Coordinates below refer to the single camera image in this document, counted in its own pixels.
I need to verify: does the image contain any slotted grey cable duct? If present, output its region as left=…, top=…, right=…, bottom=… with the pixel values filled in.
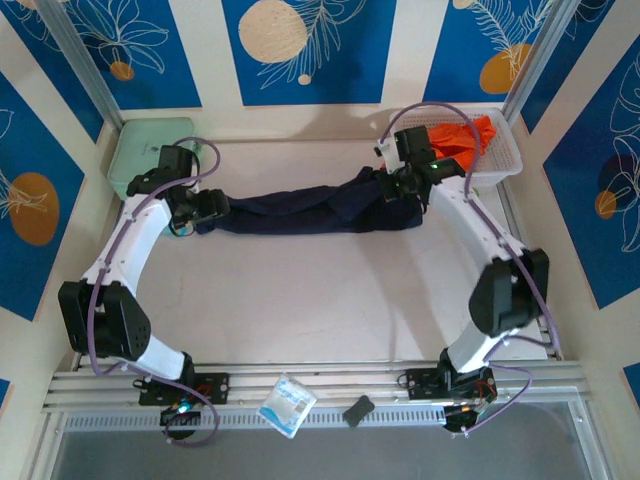
left=62, top=402, right=576, bottom=432

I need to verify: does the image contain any pale pink table mat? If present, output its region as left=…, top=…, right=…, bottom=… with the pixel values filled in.
left=107, top=139, right=546, bottom=364

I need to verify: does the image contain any aluminium corner post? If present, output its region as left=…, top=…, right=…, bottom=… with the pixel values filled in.
left=37, top=0, right=126, bottom=132
left=502, top=0, right=576, bottom=119

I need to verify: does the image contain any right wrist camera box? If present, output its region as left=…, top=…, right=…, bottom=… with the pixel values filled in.
left=374, top=138, right=402, bottom=174

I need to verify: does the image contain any orange t-shirt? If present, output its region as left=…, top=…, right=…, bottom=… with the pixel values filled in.
left=428, top=115, right=498, bottom=171

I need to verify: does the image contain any aluminium rail frame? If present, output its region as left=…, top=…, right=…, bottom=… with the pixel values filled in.
left=42, top=358, right=591, bottom=414

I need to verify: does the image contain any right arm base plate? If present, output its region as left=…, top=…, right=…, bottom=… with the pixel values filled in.
left=405, top=367, right=496, bottom=401

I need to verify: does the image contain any small black clip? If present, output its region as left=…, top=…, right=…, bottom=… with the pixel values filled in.
left=342, top=394, right=377, bottom=429

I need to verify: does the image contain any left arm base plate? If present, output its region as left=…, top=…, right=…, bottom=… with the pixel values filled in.
left=138, top=372, right=231, bottom=406

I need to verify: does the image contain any white plastic basket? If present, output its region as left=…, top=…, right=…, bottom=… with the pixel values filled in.
left=388, top=107, right=525, bottom=189

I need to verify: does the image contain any mint green storage case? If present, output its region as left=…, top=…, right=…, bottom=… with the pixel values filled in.
left=106, top=117, right=204, bottom=199

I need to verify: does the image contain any white blue plastic pouch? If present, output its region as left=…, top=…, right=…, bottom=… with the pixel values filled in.
left=256, top=373, right=317, bottom=440

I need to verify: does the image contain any black controller board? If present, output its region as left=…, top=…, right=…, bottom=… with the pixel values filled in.
left=159, top=403, right=202, bottom=429
left=442, top=394, right=497, bottom=434

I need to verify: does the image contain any navy blue t-shirt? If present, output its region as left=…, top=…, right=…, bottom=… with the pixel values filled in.
left=194, top=167, right=426, bottom=236

